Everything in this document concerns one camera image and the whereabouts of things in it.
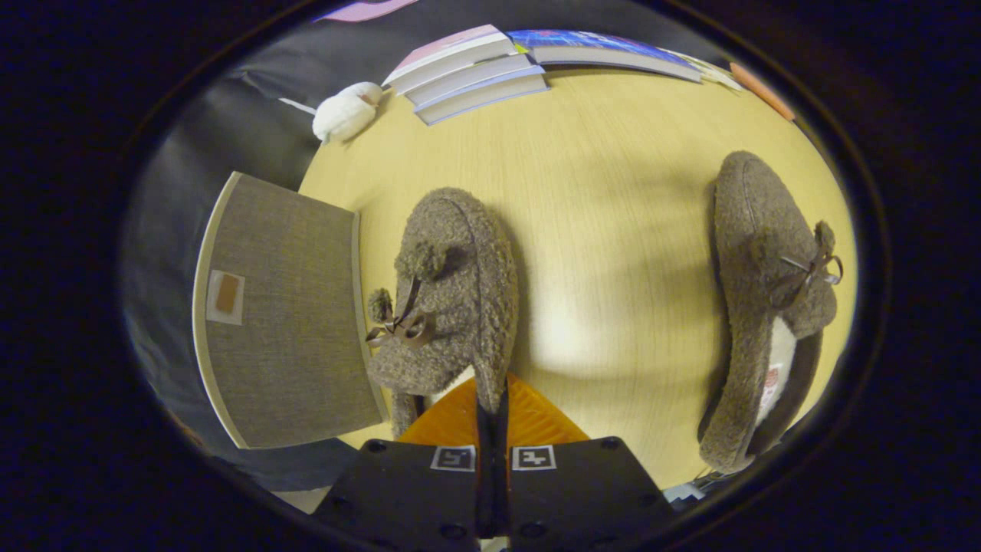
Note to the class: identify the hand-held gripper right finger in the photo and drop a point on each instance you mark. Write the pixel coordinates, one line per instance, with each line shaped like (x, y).
(582, 491)

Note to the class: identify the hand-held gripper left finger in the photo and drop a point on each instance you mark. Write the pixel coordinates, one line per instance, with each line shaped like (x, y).
(398, 491)

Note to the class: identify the brown fuzzy slipper shoe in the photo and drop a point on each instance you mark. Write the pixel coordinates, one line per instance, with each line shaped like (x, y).
(460, 268)
(755, 230)

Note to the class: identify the grey fabric storage box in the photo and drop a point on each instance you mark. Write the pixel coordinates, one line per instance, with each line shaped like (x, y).
(291, 322)

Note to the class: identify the black backdrop cloth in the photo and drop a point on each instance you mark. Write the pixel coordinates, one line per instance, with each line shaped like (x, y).
(172, 199)

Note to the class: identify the white colour swatch card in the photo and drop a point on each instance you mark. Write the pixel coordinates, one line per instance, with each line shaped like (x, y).
(709, 70)

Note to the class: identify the pink cover book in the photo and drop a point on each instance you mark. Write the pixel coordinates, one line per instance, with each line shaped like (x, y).
(452, 47)

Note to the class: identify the white plush toy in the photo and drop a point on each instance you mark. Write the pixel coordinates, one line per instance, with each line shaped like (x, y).
(345, 113)

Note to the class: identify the blue cover book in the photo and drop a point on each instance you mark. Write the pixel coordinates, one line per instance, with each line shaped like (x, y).
(605, 47)

